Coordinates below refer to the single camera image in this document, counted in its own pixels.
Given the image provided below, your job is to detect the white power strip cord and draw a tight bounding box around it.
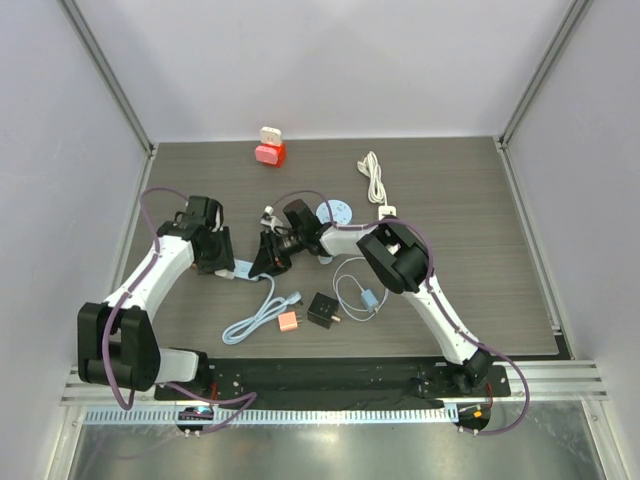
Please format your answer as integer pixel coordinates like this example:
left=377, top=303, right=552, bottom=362
left=355, top=151, right=391, bottom=209

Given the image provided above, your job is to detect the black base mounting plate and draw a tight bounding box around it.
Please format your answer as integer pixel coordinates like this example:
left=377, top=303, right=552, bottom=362
left=181, top=357, right=511, bottom=409

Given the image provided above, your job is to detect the round blue socket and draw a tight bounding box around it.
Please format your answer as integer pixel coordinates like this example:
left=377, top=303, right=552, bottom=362
left=315, top=199, right=353, bottom=225

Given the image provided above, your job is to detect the light blue power strip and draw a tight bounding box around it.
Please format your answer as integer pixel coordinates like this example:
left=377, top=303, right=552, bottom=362
left=234, top=259, right=259, bottom=282

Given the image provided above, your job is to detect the pink plug adapter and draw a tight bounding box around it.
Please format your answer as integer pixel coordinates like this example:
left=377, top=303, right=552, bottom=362
left=277, top=311, right=302, bottom=333

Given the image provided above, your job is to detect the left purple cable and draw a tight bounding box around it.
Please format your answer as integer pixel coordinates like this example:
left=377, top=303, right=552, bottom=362
left=102, top=187, right=259, bottom=436

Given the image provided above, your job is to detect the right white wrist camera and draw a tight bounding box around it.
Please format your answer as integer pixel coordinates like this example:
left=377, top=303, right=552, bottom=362
left=260, top=205, right=283, bottom=231

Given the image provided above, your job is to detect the black cube adapter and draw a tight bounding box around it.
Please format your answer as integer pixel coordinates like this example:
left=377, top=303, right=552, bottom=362
left=306, top=292, right=341, bottom=329

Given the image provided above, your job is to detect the purple cable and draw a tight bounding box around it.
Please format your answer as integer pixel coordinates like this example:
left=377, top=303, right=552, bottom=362
left=269, top=191, right=530, bottom=440
left=102, top=187, right=259, bottom=436

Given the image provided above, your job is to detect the red pink cube socket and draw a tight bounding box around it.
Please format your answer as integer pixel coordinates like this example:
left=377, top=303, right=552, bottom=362
left=254, top=143, right=287, bottom=168

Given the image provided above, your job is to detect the aluminium frame post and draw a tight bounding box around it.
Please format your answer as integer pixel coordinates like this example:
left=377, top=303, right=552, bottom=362
left=497, top=0, right=594, bottom=146
left=57, top=0, right=157, bottom=156

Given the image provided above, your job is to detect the white charger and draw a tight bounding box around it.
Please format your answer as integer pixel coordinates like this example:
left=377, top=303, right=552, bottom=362
left=214, top=269, right=235, bottom=280

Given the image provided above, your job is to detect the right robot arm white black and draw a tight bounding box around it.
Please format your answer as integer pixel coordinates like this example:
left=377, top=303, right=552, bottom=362
left=250, top=199, right=492, bottom=396

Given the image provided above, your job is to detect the right aluminium frame post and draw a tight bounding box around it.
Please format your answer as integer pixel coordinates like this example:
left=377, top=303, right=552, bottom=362
left=497, top=0, right=594, bottom=146

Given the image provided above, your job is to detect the left aluminium frame post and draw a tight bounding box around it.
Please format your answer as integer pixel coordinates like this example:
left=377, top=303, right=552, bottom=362
left=57, top=0, right=157, bottom=156

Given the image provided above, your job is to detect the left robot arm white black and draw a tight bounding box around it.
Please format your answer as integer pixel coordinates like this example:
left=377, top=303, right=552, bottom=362
left=77, top=196, right=235, bottom=400

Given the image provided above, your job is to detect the white slotted cable duct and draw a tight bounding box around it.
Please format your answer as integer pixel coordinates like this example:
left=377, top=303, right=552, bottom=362
left=84, top=404, right=458, bottom=426

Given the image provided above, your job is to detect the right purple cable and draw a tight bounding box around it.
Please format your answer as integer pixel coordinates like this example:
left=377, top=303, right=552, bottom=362
left=269, top=191, right=530, bottom=440

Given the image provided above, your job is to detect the light blue strip cord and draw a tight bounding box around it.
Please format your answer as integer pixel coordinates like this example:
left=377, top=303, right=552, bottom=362
left=221, top=274, right=305, bottom=346

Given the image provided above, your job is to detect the blue usb charger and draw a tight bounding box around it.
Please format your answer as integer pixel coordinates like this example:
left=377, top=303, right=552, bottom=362
left=360, top=289, right=380, bottom=314

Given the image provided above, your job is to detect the aluminium front rail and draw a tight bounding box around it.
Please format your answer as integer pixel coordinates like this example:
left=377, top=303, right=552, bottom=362
left=59, top=360, right=608, bottom=407

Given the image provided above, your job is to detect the cream white plug adapter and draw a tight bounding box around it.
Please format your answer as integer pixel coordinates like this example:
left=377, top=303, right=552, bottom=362
left=260, top=126, right=282, bottom=146

